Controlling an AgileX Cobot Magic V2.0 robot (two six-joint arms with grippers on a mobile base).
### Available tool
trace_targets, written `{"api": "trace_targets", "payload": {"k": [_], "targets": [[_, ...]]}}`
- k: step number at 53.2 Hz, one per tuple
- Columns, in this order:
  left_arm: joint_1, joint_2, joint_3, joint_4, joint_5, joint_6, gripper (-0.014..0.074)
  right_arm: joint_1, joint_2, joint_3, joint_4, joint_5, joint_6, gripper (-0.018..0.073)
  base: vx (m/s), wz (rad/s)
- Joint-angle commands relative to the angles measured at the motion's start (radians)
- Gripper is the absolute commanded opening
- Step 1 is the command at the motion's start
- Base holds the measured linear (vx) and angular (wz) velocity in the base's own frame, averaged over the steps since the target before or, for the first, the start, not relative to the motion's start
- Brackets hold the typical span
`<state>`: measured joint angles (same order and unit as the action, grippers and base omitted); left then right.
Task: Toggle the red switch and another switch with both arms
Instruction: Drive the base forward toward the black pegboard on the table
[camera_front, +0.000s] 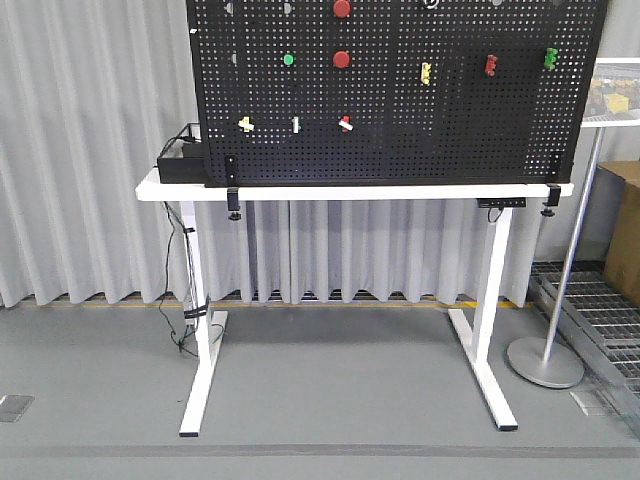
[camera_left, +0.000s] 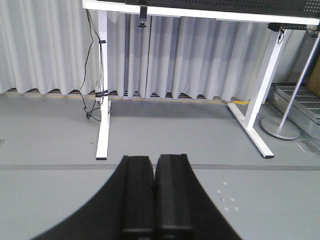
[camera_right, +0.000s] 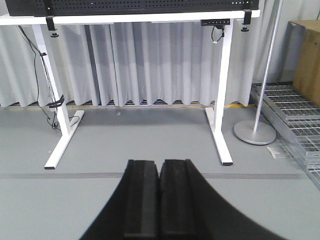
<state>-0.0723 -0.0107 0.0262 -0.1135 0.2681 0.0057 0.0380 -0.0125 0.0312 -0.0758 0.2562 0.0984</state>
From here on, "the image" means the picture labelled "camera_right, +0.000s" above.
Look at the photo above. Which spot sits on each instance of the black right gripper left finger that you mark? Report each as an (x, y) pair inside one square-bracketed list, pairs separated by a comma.
[(131, 213)]

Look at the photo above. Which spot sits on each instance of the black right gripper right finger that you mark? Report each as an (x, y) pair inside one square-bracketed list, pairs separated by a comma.
[(191, 209)]

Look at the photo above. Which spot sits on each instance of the silver floor stand pole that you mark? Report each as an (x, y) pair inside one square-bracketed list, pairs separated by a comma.
[(256, 132)]

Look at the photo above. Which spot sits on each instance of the metal floor grating stack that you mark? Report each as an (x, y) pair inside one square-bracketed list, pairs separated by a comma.
[(297, 120)]

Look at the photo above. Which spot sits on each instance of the grey curtain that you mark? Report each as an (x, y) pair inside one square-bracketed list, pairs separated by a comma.
[(17, 75)]

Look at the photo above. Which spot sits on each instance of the brown cardboard box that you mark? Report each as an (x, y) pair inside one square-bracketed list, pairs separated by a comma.
[(307, 74)]

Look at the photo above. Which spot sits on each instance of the black desk control panel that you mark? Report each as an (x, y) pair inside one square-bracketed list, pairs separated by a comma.
[(215, 22)]

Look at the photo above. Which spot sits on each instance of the white standing desk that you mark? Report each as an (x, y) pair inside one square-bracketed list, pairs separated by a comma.
[(167, 56)]

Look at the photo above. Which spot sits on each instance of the black right desk clamp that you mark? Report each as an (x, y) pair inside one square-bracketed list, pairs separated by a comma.
[(246, 20)]

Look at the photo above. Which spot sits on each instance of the black desk clamp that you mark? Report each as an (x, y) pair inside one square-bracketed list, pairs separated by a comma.
[(246, 20), (51, 27)]

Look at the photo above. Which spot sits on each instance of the black left desk clamp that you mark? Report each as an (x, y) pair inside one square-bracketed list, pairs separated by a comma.
[(51, 27)]

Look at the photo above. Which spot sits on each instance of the black perforated pegboard panel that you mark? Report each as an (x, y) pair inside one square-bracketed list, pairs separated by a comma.
[(44, 8)]

